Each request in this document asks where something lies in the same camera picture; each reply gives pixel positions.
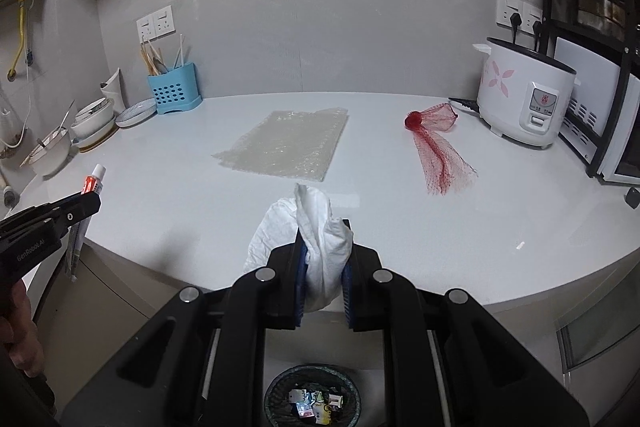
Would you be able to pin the red white toothpaste tube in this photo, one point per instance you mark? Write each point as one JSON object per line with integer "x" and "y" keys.
{"x": 95, "y": 183}

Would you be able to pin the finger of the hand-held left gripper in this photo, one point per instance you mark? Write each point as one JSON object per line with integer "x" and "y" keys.
{"x": 80, "y": 207}

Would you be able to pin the clear bubble wrap sheet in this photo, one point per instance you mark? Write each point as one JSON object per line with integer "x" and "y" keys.
{"x": 285, "y": 142}

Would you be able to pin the white wall socket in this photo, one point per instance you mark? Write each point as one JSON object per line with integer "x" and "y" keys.
{"x": 532, "y": 14}
{"x": 164, "y": 19}
{"x": 146, "y": 28}
{"x": 507, "y": 7}

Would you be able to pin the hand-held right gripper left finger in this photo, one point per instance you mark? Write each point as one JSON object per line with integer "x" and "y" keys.
{"x": 300, "y": 282}

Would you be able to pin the white floral rice cooker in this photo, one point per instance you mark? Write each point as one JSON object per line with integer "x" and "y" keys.
{"x": 515, "y": 107}

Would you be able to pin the black rice paddle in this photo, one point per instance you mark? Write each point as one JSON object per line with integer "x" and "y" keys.
{"x": 462, "y": 103}

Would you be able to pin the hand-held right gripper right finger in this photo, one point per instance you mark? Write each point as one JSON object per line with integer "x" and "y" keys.
{"x": 348, "y": 302}

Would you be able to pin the large white bowl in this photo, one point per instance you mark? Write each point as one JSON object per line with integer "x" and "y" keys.
{"x": 50, "y": 154}

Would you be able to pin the small blue white box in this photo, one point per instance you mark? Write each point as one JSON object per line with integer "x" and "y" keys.
{"x": 302, "y": 409}

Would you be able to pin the white chopstick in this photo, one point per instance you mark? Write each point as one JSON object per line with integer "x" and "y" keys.
{"x": 181, "y": 52}
{"x": 176, "y": 56}

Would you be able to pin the black power plug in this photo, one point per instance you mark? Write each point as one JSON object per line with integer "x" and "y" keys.
{"x": 538, "y": 28}
{"x": 515, "y": 21}

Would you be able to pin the dark round trash bin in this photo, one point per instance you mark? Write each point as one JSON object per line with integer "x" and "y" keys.
{"x": 277, "y": 389}

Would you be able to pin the white ceramic jug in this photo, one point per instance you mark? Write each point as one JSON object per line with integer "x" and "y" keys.
{"x": 115, "y": 89}

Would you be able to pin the white microwave oven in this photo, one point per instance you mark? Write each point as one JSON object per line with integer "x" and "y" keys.
{"x": 590, "y": 77}

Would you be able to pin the white tissue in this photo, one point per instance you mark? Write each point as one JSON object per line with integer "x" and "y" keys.
{"x": 320, "y": 232}

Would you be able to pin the white plate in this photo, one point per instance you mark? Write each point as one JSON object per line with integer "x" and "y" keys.
{"x": 97, "y": 138}

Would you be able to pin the black metal rack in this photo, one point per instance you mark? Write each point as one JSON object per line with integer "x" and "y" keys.
{"x": 630, "y": 72}

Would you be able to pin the blue utensil holder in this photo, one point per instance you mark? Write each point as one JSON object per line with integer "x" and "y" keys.
{"x": 172, "y": 89}

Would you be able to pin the person's left hand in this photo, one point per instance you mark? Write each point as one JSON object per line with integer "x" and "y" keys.
{"x": 20, "y": 332}

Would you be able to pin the wooden board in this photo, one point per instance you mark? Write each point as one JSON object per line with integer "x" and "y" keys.
{"x": 100, "y": 146}

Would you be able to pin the red mesh net bag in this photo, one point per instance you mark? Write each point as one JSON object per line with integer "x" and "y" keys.
{"x": 440, "y": 147}

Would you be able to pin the striped ceramic plate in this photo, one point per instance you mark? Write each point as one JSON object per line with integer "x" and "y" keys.
{"x": 136, "y": 112}

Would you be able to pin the bundle of wooden chopsticks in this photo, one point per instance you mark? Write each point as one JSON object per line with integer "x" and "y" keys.
{"x": 149, "y": 57}

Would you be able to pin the metal spoon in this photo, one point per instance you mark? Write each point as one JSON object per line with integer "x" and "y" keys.
{"x": 160, "y": 67}

